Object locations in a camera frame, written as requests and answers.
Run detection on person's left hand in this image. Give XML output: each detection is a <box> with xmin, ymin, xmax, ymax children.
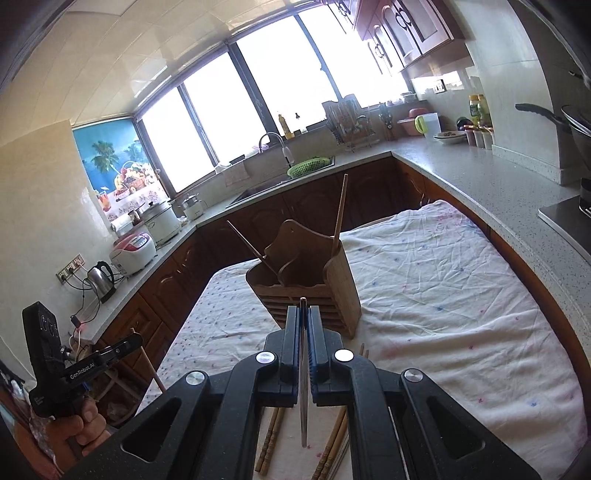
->
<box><xmin>48</xmin><ymin>400</ymin><xmax>112</xmax><ymax>463</ymax></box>

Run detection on wire dish rack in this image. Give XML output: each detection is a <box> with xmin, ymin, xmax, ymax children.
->
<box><xmin>322</xmin><ymin>99</ymin><xmax>378</xmax><ymax>153</ymax></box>

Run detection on brown wooden base cabinets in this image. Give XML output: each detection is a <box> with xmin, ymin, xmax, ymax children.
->
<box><xmin>95</xmin><ymin>157</ymin><xmax>497</xmax><ymax>416</ymax></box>

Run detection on wooden knife block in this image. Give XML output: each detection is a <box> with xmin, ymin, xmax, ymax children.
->
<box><xmin>379</xmin><ymin>102</ymin><xmax>398</xmax><ymax>142</ymax></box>

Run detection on dark thin chopstick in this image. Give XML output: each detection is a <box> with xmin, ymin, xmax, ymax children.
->
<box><xmin>226</xmin><ymin>220</ymin><xmax>280</xmax><ymax>280</ymax></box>

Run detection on grey speckled countertop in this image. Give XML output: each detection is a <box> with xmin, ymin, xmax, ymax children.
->
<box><xmin>76</xmin><ymin>141</ymin><xmax>591</xmax><ymax>344</ymax></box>

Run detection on white jug with green handle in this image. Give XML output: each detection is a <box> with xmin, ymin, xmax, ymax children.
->
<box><xmin>414</xmin><ymin>112</ymin><xmax>442</xmax><ymax>141</ymax></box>

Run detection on steel electric kettle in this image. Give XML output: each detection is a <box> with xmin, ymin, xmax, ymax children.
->
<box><xmin>87</xmin><ymin>261</ymin><xmax>117</xmax><ymax>304</ymax></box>

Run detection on wooden utensil holder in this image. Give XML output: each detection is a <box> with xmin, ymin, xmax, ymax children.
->
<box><xmin>245</xmin><ymin>220</ymin><xmax>363</xmax><ymax>340</ymax></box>

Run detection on large kitchen window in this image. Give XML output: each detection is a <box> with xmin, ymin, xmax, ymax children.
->
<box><xmin>134</xmin><ymin>8</ymin><xmax>413</xmax><ymax>195</ymax></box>

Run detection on white and red rice cooker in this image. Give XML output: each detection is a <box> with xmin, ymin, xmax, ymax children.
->
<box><xmin>109</xmin><ymin>232</ymin><xmax>158</xmax><ymax>278</ymax></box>

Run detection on small white electric pot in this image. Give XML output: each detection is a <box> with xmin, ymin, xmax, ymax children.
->
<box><xmin>182</xmin><ymin>194</ymin><xmax>206</xmax><ymax>222</ymax></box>

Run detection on white dotted tablecloth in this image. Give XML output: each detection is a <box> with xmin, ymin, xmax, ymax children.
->
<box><xmin>139</xmin><ymin>199</ymin><xmax>587</xmax><ymax>480</ymax></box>

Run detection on beach and fruit wall poster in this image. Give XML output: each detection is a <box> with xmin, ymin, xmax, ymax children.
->
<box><xmin>72</xmin><ymin>115</ymin><xmax>170</xmax><ymax>214</ymax></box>

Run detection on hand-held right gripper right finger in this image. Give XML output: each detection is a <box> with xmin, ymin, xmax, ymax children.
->
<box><xmin>308</xmin><ymin>305</ymin><xmax>543</xmax><ymax>480</ymax></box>

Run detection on steel kitchen sink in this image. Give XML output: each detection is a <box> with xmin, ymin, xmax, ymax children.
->
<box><xmin>226</xmin><ymin>176</ymin><xmax>297</xmax><ymax>209</ymax></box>

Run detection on wooden table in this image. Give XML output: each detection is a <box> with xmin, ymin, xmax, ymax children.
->
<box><xmin>489</xmin><ymin>228</ymin><xmax>588</xmax><ymax>416</ymax></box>

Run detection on metal wok with black handle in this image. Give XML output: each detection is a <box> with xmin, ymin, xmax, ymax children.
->
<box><xmin>516</xmin><ymin>102</ymin><xmax>591</xmax><ymax>172</ymax></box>

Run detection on wall socket strip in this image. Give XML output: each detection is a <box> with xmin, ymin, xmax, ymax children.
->
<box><xmin>56</xmin><ymin>253</ymin><xmax>88</xmax><ymax>283</ymax></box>

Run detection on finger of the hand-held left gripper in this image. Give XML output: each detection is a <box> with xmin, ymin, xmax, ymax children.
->
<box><xmin>93</xmin><ymin>333</ymin><xmax>144</xmax><ymax>371</ymax></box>

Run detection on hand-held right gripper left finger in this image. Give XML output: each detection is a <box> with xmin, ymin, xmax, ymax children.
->
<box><xmin>62</xmin><ymin>305</ymin><xmax>303</xmax><ymax>480</ymax></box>

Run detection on green plastic basket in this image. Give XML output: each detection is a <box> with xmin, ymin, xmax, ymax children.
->
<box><xmin>287</xmin><ymin>157</ymin><xmax>332</xmax><ymax>180</ymax></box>

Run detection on white dishcloth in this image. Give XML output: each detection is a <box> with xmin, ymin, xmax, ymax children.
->
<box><xmin>224</xmin><ymin>161</ymin><xmax>250</xmax><ymax>186</ymax></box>

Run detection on silver white electric cooker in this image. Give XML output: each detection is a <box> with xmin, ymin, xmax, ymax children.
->
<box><xmin>141</xmin><ymin>199</ymin><xmax>182</xmax><ymax>247</ymax></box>

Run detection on curved steel faucet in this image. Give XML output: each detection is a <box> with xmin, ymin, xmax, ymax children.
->
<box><xmin>259</xmin><ymin>132</ymin><xmax>294</xmax><ymax>169</ymax></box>

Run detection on brown wooden wall cabinets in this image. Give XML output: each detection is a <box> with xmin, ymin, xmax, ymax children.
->
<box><xmin>327</xmin><ymin>0</ymin><xmax>468</xmax><ymax>78</ymax></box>

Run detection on black glass stove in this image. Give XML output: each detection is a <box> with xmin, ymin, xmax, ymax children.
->
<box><xmin>537</xmin><ymin>194</ymin><xmax>591</xmax><ymax>260</ymax></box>

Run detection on slim metal chopstick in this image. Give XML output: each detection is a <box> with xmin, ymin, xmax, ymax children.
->
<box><xmin>298</xmin><ymin>296</ymin><xmax>309</xmax><ymax>448</ymax></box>
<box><xmin>331</xmin><ymin>436</ymin><xmax>351</xmax><ymax>480</ymax></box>

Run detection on pink plastic basin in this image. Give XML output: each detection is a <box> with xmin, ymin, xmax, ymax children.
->
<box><xmin>397</xmin><ymin>108</ymin><xmax>428</xmax><ymax>137</ymax></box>

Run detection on wooden cutting board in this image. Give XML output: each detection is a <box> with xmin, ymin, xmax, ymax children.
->
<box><xmin>322</xmin><ymin>93</ymin><xmax>359</xmax><ymax>121</ymax></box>

